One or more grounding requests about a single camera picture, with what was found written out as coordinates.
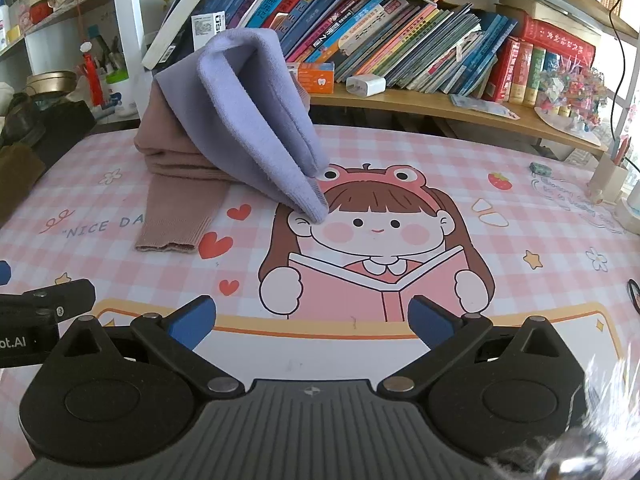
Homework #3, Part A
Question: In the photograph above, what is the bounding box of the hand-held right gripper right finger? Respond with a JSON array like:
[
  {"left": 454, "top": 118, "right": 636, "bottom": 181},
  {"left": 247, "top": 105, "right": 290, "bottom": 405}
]
[{"left": 377, "top": 295, "right": 576, "bottom": 401}]

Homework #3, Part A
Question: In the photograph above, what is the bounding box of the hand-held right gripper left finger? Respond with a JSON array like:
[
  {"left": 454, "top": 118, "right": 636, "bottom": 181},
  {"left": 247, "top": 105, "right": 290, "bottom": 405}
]
[{"left": 47, "top": 295, "right": 246, "bottom": 401}]

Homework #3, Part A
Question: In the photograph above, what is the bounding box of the purple and mauve sweater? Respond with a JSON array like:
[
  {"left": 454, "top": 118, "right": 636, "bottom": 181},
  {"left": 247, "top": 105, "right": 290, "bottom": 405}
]
[{"left": 134, "top": 28, "right": 331, "bottom": 254}]

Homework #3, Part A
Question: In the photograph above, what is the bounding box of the olive brown garment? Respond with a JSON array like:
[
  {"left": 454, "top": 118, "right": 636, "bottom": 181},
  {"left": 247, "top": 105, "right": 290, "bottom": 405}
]
[{"left": 0, "top": 142, "right": 49, "bottom": 227}]

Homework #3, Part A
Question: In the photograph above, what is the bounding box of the pink checked printed desk mat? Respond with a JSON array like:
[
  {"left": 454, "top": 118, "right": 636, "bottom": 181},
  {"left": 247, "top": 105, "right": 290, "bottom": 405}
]
[{"left": 0, "top": 122, "right": 640, "bottom": 411}]

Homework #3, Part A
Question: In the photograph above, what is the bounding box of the dark brown leather bag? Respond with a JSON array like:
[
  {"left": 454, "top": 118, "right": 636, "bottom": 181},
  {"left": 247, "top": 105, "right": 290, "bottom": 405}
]
[{"left": 0, "top": 92, "right": 47, "bottom": 149}]

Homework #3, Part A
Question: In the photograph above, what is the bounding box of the crinkled clear plastic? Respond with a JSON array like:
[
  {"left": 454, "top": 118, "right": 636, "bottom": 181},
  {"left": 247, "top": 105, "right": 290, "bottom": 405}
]
[{"left": 490, "top": 350, "right": 640, "bottom": 480}]

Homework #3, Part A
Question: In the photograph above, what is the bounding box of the gold round tin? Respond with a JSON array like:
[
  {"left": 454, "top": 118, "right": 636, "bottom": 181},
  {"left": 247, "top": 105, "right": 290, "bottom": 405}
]
[{"left": 25, "top": 72, "right": 79, "bottom": 94}]

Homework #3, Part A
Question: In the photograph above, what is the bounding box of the white jar with green lid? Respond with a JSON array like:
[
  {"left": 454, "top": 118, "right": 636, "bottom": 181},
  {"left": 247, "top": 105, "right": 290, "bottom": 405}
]
[{"left": 104, "top": 70, "right": 139, "bottom": 116}]

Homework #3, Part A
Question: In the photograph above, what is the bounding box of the red tassel ornament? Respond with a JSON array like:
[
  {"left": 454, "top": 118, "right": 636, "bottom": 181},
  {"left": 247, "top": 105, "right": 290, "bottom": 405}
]
[{"left": 79, "top": 27, "right": 104, "bottom": 107}]

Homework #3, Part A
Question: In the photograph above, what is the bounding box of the blue paper packet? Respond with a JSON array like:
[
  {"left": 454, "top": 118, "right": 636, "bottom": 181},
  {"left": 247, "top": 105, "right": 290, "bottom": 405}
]
[{"left": 449, "top": 92, "right": 521, "bottom": 121}]

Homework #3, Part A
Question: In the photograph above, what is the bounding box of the white pen holder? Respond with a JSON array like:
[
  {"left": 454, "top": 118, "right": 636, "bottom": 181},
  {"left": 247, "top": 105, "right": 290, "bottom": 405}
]
[{"left": 589, "top": 135, "right": 632, "bottom": 206}]

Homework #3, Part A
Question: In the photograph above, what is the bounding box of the bundle of pens and brushes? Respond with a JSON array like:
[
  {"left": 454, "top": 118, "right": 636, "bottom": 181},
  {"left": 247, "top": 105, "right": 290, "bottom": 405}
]
[{"left": 92, "top": 35, "right": 127, "bottom": 74}]

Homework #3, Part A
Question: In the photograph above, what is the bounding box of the white side shelf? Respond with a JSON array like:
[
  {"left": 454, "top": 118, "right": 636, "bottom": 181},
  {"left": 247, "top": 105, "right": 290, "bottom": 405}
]
[{"left": 0, "top": 0, "right": 117, "bottom": 126}]

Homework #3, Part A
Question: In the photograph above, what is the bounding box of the white charger plug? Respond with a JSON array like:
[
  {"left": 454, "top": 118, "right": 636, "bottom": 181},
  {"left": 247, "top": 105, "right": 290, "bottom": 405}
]
[{"left": 346, "top": 75, "right": 387, "bottom": 98}]

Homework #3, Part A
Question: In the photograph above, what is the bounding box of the row of bottles and jars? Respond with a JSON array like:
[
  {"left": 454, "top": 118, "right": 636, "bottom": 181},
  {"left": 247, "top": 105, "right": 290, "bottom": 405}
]
[{"left": 0, "top": 0, "right": 57, "bottom": 53}]

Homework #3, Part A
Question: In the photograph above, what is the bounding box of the colourful candy bouquet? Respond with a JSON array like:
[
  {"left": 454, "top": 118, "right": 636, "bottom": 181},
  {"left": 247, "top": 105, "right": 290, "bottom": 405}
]
[{"left": 534, "top": 55, "right": 608, "bottom": 135}]

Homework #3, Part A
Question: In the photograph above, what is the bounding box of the orange white carton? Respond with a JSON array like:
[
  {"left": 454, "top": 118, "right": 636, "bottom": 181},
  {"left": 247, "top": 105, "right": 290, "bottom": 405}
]
[{"left": 289, "top": 61, "right": 335, "bottom": 93}]

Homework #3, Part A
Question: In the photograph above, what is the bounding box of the large white-edged book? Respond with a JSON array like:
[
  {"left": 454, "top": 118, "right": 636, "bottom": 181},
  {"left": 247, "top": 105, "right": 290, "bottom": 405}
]
[{"left": 142, "top": 0, "right": 213, "bottom": 72}]

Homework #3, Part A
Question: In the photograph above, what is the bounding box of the row of colourful books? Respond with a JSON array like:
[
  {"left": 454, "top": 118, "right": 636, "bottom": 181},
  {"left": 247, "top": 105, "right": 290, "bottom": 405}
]
[{"left": 210, "top": 0, "right": 598, "bottom": 108}]

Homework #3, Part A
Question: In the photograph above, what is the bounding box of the wooden bookshelf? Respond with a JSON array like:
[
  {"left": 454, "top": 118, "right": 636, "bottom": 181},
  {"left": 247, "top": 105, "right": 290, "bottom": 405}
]
[{"left": 110, "top": 0, "right": 640, "bottom": 161}]

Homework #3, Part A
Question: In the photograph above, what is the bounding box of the black cable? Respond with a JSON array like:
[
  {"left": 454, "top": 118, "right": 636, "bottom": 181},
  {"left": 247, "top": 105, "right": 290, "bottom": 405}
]
[{"left": 606, "top": 0, "right": 640, "bottom": 113}]

